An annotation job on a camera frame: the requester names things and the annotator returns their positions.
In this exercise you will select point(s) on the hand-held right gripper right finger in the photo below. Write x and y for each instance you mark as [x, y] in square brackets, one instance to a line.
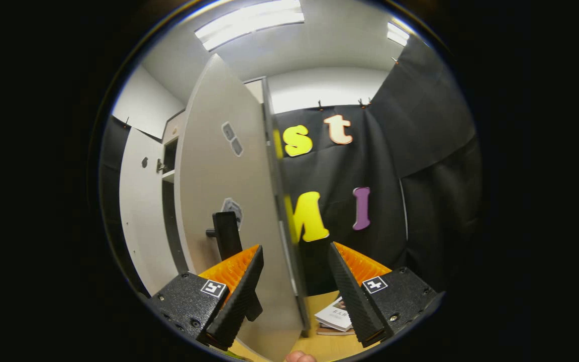
[352, 296]

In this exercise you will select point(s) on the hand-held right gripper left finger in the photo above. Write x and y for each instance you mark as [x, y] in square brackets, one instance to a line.
[242, 296]

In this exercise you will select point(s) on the white cabinet door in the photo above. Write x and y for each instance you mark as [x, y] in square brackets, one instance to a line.
[141, 216]
[219, 176]

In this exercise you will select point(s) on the metal door hinge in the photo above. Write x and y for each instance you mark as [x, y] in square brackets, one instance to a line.
[160, 165]

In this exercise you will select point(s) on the white paperback book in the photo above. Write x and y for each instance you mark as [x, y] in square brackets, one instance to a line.
[334, 314]

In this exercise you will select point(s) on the brown book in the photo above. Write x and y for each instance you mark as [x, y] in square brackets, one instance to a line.
[334, 332]

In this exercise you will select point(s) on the black backdrop cloth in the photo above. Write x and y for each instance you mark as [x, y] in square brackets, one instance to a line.
[420, 201]

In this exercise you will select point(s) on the small ceiling light panel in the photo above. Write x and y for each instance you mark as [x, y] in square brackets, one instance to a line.
[397, 34]

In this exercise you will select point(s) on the large ceiling light panel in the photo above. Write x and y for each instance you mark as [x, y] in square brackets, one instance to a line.
[249, 22]

